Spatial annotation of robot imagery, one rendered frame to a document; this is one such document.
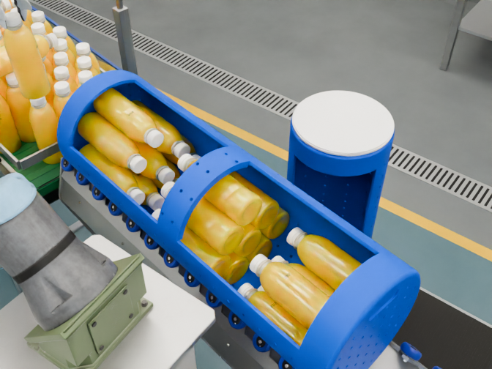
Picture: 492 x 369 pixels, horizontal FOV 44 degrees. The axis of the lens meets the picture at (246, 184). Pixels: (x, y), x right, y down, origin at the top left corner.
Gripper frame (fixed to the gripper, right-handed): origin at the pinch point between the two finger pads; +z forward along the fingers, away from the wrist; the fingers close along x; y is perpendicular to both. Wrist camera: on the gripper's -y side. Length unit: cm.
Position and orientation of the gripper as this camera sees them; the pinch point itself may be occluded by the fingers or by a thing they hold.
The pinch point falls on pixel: (12, 18)
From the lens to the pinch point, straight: 155.6
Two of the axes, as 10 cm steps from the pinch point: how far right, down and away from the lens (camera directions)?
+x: 7.3, -5.0, 4.7
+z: 0.4, 7.1, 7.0
